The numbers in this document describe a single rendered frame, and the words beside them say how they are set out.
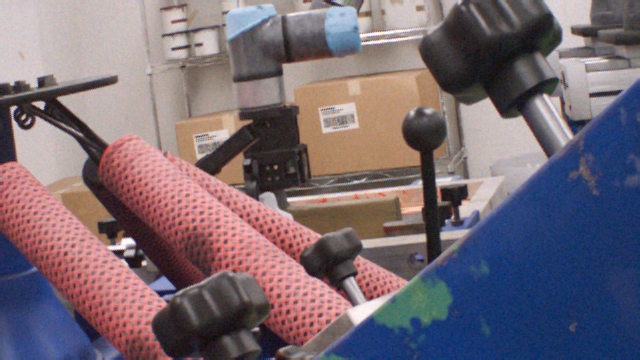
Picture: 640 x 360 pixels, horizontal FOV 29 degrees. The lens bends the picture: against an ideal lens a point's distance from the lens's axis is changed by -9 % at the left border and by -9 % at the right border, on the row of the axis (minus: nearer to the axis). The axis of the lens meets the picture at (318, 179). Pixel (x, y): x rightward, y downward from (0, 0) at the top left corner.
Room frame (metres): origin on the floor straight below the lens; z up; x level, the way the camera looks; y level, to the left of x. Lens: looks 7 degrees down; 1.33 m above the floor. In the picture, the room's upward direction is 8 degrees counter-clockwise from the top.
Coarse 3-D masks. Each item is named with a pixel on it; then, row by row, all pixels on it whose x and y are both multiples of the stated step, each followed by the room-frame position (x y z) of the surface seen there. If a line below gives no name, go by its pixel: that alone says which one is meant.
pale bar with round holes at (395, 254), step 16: (368, 240) 1.65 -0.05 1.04; (384, 240) 1.63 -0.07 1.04; (400, 240) 1.62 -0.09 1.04; (416, 240) 1.60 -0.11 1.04; (448, 240) 1.58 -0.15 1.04; (368, 256) 1.61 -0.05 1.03; (384, 256) 1.60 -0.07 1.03; (400, 256) 1.60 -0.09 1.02; (144, 272) 1.69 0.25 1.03; (160, 272) 1.68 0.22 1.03; (400, 272) 1.60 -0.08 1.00; (416, 272) 1.59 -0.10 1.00
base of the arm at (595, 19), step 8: (592, 0) 2.51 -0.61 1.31; (600, 0) 2.48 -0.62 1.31; (608, 0) 2.46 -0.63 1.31; (616, 0) 2.45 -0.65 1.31; (624, 0) 2.44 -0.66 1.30; (592, 8) 2.50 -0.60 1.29; (600, 8) 2.48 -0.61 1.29; (608, 8) 2.46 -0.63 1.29; (616, 8) 2.44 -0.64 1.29; (592, 16) 2.50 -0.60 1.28; (600, 16) 2.47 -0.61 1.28; (608, 16) 2.45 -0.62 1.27; (616, 16) 2.44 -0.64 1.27; (592, 24) 2.50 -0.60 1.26; (600, 24) 2.47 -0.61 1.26
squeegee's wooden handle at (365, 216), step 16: (288, 208) 1.90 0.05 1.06; (304, 208) 1.89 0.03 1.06; (320, 208) 1.89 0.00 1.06; (336, 208) 1.88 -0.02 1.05; (352, 208) 1.87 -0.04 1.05; (368, 208) 1.87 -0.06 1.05; (384, 208) 1.86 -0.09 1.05; (400, 208) 1.88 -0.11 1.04; (304, 224) 1.89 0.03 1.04; (320, 224) 1.89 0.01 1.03; (336, 224) 1.88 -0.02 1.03; (352, 224) 1.87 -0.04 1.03; (368, 224) 1.87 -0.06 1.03
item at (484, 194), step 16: (352, 192) 2.49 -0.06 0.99; (368, 192) 2.46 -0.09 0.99; (384, 192) 2.45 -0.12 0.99; (400, 192) 2.44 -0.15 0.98; (416, 192) 2.43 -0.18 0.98; (480, 192) 2.26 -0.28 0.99; (496, 192) 2.26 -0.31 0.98; (464, 208) 2.10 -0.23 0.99; (480, 208) 2.08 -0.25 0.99; (64, 304) 1.81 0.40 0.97
